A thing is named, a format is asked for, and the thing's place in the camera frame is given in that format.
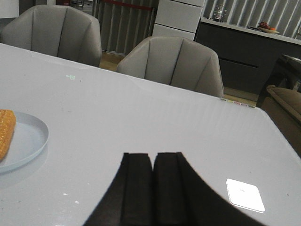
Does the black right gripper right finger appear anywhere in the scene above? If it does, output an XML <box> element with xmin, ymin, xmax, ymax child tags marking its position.
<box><xmin>154</xmin><ymin>152</ymin><xmax>261</xmax><ymax>226</ymax></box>

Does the fruit bowl on counter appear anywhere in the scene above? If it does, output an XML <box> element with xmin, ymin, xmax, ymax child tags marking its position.
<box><xmin>257</xmin><ymin>22</ymin><xmax>279</xmax><ymax>34</ymax></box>

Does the orange corn cob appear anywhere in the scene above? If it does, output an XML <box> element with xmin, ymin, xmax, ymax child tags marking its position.
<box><xmin>0</xmin><ymin>109</ymin><xmax>16</xmax><ymax>160</ymax></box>

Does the right grey upholstered chair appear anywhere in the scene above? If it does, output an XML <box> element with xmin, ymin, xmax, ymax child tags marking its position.
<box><xmin>117</xmin><ymin>36</ymin><xmax>224</xmax><ymax>97</ymax></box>

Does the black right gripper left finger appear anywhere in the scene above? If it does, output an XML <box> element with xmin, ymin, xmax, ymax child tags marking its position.
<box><xmin>84</xmin><ymin>153</ymin><xmax>153</xmax><ymax>226</ymax></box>

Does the left grey upholstered chair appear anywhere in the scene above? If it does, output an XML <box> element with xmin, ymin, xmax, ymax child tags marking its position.
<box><xmin>0</xmin><ymin>5</ymin><xmax>102</xmax><ymax>67</ymax></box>

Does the light blue round plate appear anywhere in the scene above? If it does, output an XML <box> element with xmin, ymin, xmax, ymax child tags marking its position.
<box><xmin>0</xmin><ymin>111</ymin><xmax>49</xmax><ymax>173</ymax></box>

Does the dark grey sideboard counter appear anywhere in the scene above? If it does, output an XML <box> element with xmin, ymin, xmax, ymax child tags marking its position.
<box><xmin>195</xmin><ymin>19</ymin><xmax>301</xmax><ymax>95</ymax></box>

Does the white drawer cabinet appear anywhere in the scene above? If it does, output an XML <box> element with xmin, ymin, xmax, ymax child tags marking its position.
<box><xmin>152</xmin><ymin>0</ymin><xmax>206</xmax><ymax>40</ymax></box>

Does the grey upholstered chair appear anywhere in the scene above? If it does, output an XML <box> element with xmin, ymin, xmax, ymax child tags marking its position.
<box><xmin>0</xmin><ymin>5</ymin><xmax>102</xmax><ymax>67</ymax></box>
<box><xmin>117</xmin><ymin>36</ymin><xmax>224</xmax><ymax>97</ymax></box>

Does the red barrier belt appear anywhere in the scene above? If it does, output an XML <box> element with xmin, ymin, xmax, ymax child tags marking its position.
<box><xmin>103</xmin><ymin>0</ymin><xmax>152</xmax><ymax>11</ymax></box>

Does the silver ornament on counter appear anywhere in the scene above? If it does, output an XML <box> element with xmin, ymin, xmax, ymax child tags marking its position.
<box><xmin>213</xmin><ymin>4</ymin><xmax>227</xmax><ymax>22</ymax></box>

